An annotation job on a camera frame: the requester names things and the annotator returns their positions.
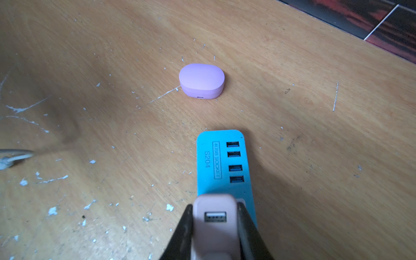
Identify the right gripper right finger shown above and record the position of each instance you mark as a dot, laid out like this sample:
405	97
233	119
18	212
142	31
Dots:
252	246

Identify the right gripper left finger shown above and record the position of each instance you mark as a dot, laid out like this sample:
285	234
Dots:
179	246

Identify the pink USB charger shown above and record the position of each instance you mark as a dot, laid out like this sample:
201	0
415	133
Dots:
215	232

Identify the teal power strip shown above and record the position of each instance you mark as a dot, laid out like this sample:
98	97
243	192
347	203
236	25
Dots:
222	167

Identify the pink earbud case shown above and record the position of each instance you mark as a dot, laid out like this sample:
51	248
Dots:
202	81

